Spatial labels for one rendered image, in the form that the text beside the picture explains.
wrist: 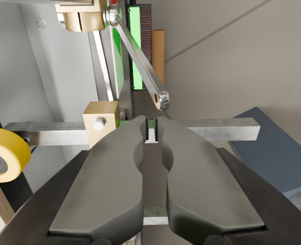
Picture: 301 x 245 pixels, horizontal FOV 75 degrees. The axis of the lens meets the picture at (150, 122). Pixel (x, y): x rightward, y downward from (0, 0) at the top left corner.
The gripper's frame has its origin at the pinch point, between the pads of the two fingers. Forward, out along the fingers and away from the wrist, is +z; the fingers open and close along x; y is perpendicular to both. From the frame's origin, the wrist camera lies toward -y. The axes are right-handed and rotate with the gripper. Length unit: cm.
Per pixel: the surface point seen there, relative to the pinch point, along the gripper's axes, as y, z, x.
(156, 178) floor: 109, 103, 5
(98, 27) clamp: -4.5, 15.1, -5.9
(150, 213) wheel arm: 35.8, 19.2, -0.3
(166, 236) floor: 190, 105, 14
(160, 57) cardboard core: 14, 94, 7
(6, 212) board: 25.8, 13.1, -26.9
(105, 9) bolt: -6.4, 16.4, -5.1
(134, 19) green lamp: -4.9, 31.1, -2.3
